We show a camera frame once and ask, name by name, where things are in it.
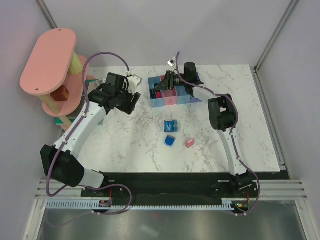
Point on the purple drawer bin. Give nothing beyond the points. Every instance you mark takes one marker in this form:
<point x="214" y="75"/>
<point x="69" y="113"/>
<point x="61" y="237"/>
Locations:
<point x="194" y="90"/>

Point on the black blue highlighter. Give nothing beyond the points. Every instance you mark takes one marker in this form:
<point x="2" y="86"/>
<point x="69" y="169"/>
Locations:
<point x="153" y="94"/>

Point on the light blue drawer bin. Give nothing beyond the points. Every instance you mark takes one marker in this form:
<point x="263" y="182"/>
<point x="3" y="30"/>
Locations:
<point x="152" y="82"/>

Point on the pink tiered wooden shelf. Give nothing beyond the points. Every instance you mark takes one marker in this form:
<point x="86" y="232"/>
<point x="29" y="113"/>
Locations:
<point x="53" y="63"/>

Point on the blue pencil sharpener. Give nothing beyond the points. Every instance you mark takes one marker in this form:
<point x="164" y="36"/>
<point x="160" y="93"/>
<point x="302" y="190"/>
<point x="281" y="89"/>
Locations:
<point x="169" y="140"/>

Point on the sky blue drawer bin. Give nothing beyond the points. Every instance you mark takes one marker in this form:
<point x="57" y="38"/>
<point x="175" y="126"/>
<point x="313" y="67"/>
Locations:
<point x="182" y="96"/>

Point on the black pink highlighter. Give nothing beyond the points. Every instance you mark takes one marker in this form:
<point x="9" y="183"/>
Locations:
<point x="158" y="94"/>

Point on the pink eraser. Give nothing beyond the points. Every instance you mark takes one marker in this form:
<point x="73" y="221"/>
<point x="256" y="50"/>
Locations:
<point x="190" y="142"/>

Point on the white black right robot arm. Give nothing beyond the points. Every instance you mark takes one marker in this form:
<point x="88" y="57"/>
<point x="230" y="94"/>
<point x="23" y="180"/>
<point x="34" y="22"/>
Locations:
<point x="223" y="117"/>

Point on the pink drawer bin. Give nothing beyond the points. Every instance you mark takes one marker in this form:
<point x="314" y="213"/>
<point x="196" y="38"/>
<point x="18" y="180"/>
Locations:
<point x="170" y="97"/>

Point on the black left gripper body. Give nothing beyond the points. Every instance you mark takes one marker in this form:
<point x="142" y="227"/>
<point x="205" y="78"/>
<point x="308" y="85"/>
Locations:
<point x="125" y="98"/>

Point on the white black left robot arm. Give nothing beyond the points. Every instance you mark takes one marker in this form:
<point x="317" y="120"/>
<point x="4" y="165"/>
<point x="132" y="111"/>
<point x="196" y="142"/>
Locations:
<point x="60" y="161"/>

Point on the white slotted cable duct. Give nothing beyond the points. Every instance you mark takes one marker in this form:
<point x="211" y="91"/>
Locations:
<point x="101" y="205"/>

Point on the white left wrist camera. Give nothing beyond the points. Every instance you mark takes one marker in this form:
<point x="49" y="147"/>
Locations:
<point x="134" y="81"/>

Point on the stack of books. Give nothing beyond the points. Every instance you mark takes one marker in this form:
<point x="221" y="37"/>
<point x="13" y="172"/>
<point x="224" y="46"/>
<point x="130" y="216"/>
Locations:
<point x="90" y="85"/>

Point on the blue round tape jar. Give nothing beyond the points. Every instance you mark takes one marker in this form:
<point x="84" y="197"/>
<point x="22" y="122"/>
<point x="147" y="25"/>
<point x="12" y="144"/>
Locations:
<point x="171" y="126"/>

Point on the brown block on shelf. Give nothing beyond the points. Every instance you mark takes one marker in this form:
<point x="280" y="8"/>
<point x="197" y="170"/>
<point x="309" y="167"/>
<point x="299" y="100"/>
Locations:
<point x="61" y="94"/>

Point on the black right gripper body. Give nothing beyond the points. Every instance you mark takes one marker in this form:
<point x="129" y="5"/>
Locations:
<point x="172" y="80"/>

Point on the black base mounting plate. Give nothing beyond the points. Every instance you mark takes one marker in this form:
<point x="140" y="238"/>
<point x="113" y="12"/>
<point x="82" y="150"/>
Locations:
<point x="169" y="188"/>

